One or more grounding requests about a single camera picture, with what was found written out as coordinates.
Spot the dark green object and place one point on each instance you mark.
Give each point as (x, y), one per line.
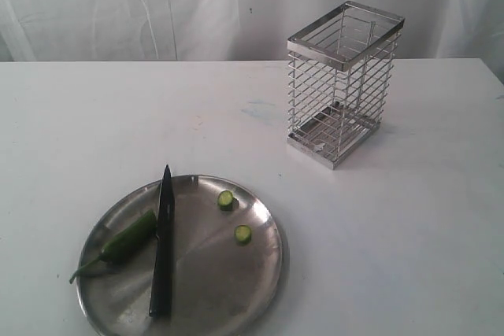
(124, 244)

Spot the black handled knife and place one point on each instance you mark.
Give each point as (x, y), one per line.
(162, 284)

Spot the green cucumber slice piece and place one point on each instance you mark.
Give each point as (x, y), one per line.
(225, 200)
(242, 234)

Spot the round steel plate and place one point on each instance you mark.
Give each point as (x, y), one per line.
(220, 287)

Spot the white backdrop curtain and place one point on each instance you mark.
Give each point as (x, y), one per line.
(191, 30)

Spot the steel wire utensil basket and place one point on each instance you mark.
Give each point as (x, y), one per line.
(339, 73)

